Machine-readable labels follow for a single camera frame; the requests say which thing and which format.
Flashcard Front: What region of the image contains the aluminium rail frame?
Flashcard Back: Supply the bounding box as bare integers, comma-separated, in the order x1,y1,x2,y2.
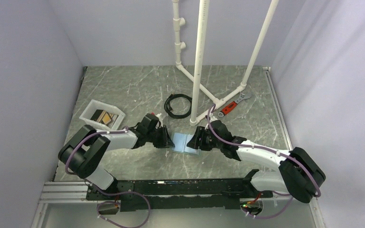
31,181,326,228

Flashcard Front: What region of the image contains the green card holder wallet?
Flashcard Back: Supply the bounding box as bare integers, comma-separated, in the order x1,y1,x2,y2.
171,133,201,155

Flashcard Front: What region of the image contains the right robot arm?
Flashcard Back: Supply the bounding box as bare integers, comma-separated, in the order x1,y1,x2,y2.
187,120,326,203

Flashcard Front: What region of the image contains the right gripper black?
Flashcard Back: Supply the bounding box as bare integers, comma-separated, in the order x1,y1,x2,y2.
187,126,223,151

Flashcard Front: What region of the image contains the black card in tray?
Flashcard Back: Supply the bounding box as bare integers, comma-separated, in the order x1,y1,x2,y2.
90,109,106,123

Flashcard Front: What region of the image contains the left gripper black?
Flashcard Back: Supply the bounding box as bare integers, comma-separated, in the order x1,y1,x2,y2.
146,124,175,149

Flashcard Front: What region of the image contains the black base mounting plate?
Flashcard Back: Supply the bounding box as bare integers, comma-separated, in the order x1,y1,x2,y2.
86,170,273,212

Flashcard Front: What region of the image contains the white PVC pipe frame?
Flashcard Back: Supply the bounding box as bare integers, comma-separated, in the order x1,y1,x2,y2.
172,0,279,126

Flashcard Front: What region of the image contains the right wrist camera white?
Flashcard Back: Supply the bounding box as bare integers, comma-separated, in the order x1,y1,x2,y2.
206,113,218,122

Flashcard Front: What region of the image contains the gold VIP card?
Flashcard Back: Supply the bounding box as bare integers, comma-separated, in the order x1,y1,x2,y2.
100,112,113,125

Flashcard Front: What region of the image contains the white plastic card tray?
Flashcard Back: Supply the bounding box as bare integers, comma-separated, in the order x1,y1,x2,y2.
79,100,125,131

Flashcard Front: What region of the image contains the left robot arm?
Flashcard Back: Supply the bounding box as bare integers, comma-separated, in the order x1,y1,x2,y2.
58,113,174,200

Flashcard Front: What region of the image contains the red handled adjustable wrench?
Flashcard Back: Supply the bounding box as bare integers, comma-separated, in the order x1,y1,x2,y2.
218,93,252,117

